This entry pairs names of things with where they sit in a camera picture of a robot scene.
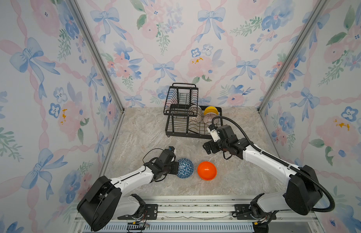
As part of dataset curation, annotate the left aluminium corner post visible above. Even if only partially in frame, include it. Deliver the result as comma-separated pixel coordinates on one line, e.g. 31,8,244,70
66,0,125,114

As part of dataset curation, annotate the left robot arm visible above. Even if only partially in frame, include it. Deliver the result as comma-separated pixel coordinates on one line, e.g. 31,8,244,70
77,146,179,232

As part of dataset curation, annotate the white red patterned bowl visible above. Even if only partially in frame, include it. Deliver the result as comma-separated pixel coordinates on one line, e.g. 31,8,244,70
188,105,203,117

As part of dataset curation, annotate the blue patterned bowl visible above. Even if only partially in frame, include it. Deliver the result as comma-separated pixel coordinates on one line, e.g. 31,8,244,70
177,158,194,179

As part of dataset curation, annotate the black corrugated cable hose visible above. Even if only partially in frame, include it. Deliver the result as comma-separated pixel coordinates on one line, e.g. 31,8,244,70
211,116,336,213

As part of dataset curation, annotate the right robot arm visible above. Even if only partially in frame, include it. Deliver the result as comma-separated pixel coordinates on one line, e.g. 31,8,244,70
203,125,323,219

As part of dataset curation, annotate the right aluminium corner post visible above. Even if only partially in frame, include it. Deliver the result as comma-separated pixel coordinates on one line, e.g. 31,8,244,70
257,0,328,113

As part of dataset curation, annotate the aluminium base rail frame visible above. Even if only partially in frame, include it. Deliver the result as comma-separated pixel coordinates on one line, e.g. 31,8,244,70
72,196,324,233

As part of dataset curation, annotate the orange dotted patterned bowl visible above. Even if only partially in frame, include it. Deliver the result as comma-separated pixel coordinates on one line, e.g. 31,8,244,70
189,116,202,124

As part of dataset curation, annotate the aluminium corner post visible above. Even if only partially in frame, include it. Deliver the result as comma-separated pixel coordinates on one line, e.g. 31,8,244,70
257,0,328,113
66,0,125,114

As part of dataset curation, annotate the yellow bowl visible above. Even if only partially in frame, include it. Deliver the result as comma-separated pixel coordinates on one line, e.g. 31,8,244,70
204,106,218,115

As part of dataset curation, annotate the pink patterned bowl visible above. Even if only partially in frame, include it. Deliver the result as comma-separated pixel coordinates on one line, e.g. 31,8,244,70
203,112,217,125

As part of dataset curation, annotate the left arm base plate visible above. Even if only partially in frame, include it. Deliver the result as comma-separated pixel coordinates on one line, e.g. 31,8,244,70
116,204,158,221

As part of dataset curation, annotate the black wire dish rack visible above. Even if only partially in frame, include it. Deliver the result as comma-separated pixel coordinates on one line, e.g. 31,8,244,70
164,83,212,139

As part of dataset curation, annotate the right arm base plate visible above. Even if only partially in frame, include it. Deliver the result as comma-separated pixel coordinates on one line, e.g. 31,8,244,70
232,204,277,221

